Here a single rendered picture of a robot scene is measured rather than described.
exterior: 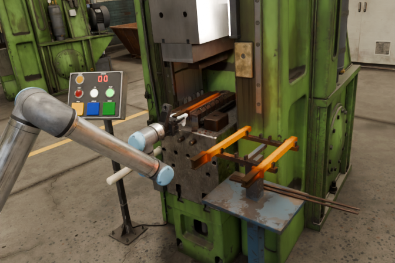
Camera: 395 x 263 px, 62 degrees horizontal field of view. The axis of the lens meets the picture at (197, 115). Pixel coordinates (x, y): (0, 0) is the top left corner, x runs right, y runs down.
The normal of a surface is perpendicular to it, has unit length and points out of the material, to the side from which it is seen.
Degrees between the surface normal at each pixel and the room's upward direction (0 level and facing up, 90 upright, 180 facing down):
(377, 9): 90
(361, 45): 90
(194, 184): 90
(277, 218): 0
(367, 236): 0
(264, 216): 0
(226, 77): 90
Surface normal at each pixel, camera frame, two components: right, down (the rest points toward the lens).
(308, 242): -0.08, -0.93
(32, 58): 0.61, 0.24
